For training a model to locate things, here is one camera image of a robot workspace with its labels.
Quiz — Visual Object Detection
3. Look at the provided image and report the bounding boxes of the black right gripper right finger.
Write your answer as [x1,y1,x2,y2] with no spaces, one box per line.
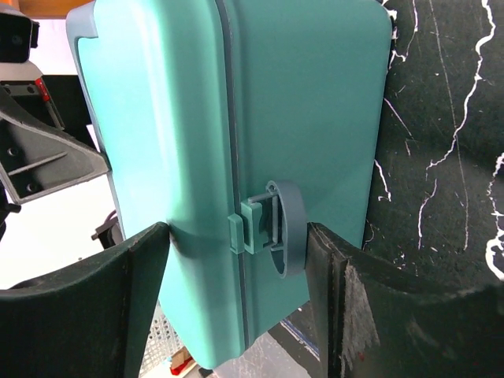
[306,223,503,377]

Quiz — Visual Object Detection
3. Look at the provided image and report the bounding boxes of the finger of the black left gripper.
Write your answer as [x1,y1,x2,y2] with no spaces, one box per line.
[1,90,109,205]

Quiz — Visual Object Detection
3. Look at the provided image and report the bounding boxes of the teal medicine kit box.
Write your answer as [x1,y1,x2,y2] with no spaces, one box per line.
[66,1,392,369]

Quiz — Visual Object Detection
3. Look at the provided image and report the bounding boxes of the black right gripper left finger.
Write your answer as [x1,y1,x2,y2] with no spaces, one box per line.
[1,222,170,377]

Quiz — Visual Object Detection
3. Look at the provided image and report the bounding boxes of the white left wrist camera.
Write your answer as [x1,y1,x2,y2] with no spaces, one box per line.
[1,3,42,81]

